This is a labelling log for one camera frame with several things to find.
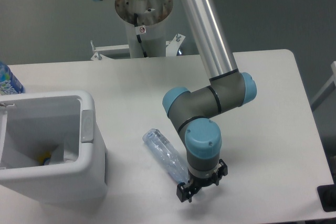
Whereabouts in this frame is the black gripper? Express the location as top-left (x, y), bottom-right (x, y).
top-left (176, 159), bottom-right (228, 202)

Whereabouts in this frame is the crushed clear plastic bottle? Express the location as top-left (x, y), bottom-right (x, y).
top-left (142, 129), bottom-right (189, 184)

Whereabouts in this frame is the clear plastic wrapper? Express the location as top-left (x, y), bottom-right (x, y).
top-left (43, 142), bottom-right (79, 165)

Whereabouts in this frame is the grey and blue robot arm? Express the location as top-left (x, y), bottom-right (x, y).
top-left (95, 0), bottom-right (257, 201)

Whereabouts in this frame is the white plastic trash can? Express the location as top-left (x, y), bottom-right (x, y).
top-left (1, 90), bottom-right (108, 203)

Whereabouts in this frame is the black clamp at table edge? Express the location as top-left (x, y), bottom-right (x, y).
top-left (317, 184), bottom-right (335, 212)

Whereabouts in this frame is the colourful snack package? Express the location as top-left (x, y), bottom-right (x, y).
top-left (37, 152), bottom-right (51, 166)

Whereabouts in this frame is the blue labelled water bottle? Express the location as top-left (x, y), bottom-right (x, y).
top-left (1, 62), bottom-right (25, 95)

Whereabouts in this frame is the white frame at right edge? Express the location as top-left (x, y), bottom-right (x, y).
top-left (310, 61), bottom-right (335, 111)

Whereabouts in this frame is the black cable on pedestal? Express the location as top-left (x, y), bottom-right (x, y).
top-left (133, 13), bottom-right (149, 58)

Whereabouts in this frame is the white metal table frame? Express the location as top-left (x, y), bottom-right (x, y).
top-left (90, 33), bottom-right (200, 61)

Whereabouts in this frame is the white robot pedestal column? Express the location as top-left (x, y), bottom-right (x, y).
top-left (115, 0), bottom-right (173, 58)

